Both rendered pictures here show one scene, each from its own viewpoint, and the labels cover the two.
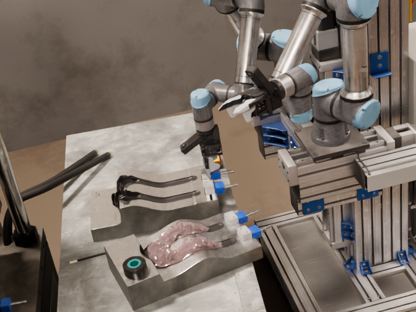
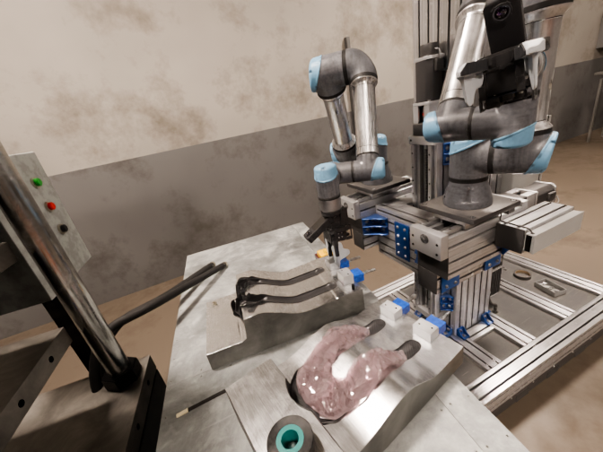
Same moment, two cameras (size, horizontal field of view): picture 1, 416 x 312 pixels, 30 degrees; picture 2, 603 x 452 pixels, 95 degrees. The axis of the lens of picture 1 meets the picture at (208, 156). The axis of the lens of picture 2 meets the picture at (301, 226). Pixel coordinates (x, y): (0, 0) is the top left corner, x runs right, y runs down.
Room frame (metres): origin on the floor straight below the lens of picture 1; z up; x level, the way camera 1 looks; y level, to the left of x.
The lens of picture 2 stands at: (1.75, 0.27, 1.44)
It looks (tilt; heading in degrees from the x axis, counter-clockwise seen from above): 23 degrees down; 349
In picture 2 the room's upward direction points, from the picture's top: 11 degrees counter-clockwise
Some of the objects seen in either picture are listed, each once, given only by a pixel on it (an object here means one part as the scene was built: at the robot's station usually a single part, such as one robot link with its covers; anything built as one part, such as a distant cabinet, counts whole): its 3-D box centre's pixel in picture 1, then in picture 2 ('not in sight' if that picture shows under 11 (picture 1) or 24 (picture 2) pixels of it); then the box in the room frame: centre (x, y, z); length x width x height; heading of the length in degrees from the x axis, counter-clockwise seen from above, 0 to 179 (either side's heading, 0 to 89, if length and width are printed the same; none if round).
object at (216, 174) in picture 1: (217, 173); (344, 262); (2.60, -0.03, 0.89); 0.13 x 0.05 x 0.05; 93
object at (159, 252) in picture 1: (181, 240); (347, 359); (2.20, 0.14, 0.90); 0.26 x 0.18 x 0.08; 110
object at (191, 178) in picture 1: (154, 187); (281, 286); (2.53, 0.23, 0.92); 0.35 x 0.16 x 0.09; 93
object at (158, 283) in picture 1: (183, 251); (350, 375); (2.19, 0.14, 0.86); 0.50 x 0.26 x 0.11; 110
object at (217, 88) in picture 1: (216, 93); (336, 173); (2.68, -0.07, 1.21); 0.11 x 0.11 x 0.08; 59
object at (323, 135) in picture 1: (330, 125); (467, 188); (2.51, -0.47, 1.09); 0.15 x 0.15 x 0.10
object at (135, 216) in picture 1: (152, 197); (279, 298); (2.54, 0.24, 0.87); 0.50 x 0.26 x 0.14; 93
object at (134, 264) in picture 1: (135, 267); (292, 445); (2.06, 0.30, 0.93); 0.08 x 0.08 x 0.04
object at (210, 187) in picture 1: (221, 187); (358, 274); (2.50, -0.03, 0.89); 0.13 x 0.05 x 0.05; 93
